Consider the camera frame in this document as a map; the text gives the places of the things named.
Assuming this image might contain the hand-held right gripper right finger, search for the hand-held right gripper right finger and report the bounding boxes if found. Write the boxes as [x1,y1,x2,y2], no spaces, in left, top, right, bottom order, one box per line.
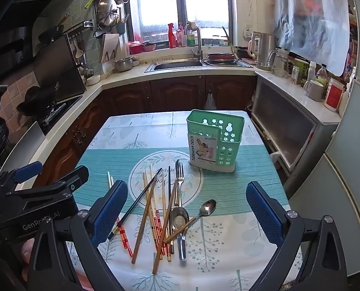
[246,181,349,291]

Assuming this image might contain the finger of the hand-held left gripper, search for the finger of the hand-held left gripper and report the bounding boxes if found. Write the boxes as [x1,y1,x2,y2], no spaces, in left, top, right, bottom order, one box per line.
[0,161,43,194]
[6,165,90,211]

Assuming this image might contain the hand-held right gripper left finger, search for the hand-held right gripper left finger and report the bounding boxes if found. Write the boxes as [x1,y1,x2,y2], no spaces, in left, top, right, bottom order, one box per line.
[26,180,129,291]

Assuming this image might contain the pile of chopsticks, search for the pile of chopsticks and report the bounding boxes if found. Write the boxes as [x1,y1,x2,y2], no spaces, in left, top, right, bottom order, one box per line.
[107,159,197,275]

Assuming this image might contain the metal spoon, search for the metal spoon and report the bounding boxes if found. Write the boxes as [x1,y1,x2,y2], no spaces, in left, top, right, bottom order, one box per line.
[170,205,190,262]
[180,199,217,234]

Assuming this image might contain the green plastic utensil holder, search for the green plastic utensil holder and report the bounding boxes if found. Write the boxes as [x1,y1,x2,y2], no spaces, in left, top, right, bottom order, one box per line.
[186,109,245,173]

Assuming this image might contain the metal fork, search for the metal fork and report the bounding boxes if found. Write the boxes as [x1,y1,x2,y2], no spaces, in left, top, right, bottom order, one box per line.
[173,161,185,207]

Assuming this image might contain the steel panel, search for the steel panel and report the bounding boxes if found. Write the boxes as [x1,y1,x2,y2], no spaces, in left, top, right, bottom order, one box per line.
[0,121,45,176]

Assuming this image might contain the black gas stove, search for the black gas stove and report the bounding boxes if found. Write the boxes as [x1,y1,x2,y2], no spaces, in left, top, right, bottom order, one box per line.
[37,95,83,134]

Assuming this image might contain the black wok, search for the black wok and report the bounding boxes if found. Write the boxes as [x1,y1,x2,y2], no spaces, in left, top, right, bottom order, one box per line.
[16,82,61,116]

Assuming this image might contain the grey appliance cabinet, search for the grey appliance cabinet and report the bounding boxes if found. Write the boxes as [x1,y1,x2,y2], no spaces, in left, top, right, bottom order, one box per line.
[251,76,342,173]

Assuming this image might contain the pale green refrigerator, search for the pale green refrigerator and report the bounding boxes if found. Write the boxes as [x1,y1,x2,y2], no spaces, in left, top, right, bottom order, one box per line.
[289,0,360,291]

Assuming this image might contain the white kitchen countertop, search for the white kitchen countertop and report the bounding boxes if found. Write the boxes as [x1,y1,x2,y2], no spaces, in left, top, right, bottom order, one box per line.
[0,55,342,185]

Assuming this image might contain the black stove splash guard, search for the black stove splash guard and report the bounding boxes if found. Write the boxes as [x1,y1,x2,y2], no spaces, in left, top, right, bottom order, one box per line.
[33,33,87,100]

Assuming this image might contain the steel bowl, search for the steel bowl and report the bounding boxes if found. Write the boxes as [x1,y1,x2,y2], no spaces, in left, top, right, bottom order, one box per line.
[114,56,134,73]

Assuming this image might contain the white plastic bag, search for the white plastic bag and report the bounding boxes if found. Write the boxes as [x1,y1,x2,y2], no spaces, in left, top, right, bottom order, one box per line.
[202,92,217,111]

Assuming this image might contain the brown wooden lower cabinets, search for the brown wooden lower cabinets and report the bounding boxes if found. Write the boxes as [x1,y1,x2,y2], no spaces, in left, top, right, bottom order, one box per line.
[42,74,257,188]

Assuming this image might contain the pale cutting board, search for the pale cutting board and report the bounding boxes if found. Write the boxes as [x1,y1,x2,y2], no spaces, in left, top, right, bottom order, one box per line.
[99,33,121,64]

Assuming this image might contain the grey mug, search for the grey mug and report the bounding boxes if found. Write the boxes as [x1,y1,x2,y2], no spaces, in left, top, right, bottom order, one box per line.
[303,80,324,102]

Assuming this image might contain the white thermos jug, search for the white thermos jug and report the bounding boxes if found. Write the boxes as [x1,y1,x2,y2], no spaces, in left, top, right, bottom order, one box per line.
[339,88,351,119]

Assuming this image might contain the red-labelled white jar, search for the red-labelled white jar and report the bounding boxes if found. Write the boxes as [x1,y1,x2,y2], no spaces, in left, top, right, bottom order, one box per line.
[323,77,345,112]

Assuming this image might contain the black frying pan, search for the black frying pan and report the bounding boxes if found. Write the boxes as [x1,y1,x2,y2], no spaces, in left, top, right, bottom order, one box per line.
[38,14,71,44]

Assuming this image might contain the pink basin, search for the pink basin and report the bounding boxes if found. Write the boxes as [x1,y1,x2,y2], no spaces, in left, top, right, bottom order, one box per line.
[128,41,145,54]

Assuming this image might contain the black range hood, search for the black range hood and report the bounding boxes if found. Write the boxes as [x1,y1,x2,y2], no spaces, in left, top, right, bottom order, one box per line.
[0,0,77,67]

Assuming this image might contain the steel sink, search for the steel sink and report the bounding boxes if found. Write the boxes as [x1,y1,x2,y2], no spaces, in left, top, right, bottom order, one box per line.
[144,57,255,73]

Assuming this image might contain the oil bottle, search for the oil bottle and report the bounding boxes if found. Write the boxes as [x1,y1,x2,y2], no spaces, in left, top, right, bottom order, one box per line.
[315,64,329,87]

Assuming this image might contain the white-capped plastic bottle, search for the white-capped plastic bottle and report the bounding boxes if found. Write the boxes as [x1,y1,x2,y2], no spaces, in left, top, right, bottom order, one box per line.
[307,61,317,82]

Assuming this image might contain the green tin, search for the green tin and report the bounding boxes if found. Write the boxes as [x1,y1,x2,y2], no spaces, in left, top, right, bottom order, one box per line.
[293,58,309,85]

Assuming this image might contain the glass pitcher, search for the glass pitcher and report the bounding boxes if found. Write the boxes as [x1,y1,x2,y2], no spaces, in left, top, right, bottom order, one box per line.
[268,48,290,78]

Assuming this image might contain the black pot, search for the black pot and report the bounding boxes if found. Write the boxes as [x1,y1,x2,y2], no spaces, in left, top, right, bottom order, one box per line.
[236,46,253,59]

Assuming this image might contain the steel electric kettle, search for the steel electric kettle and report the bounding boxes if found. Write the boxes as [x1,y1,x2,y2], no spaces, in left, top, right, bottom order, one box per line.
[248,31,277,71]

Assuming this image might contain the red pan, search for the red pan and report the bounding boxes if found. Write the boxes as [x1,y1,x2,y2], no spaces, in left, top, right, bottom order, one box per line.
[207,52,239,65]

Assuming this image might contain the hanging steel pots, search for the hanging steel pots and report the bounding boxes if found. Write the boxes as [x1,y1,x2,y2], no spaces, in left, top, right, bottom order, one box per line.
[96,0,118,28]

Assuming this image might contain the red spray bottle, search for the red spray bottle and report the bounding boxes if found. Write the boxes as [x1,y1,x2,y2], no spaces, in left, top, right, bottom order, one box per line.
[168,23,177,48]

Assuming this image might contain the pink soap bottle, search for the pink soap bottle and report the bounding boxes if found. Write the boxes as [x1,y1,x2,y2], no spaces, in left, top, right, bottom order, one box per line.
[176,23,187,47]

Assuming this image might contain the wooden shelf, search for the wooden shelf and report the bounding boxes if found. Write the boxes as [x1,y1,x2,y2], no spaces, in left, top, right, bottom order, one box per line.
[346,30,360,82]

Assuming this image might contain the steel faucet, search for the steel faucet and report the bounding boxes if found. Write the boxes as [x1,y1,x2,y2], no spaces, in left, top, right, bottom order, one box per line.
[184,21,204,60]

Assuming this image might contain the kitchen window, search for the kitchen window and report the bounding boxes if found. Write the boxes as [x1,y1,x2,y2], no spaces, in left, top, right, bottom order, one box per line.
[124,0,235,49]

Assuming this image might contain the clear plastic sheet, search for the clear plastic sheet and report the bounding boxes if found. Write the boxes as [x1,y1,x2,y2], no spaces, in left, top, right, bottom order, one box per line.
[274,0,350,76]

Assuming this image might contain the steel wall rail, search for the steel wall rail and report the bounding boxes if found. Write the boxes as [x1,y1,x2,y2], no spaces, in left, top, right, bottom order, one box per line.
[68,20,94,34]

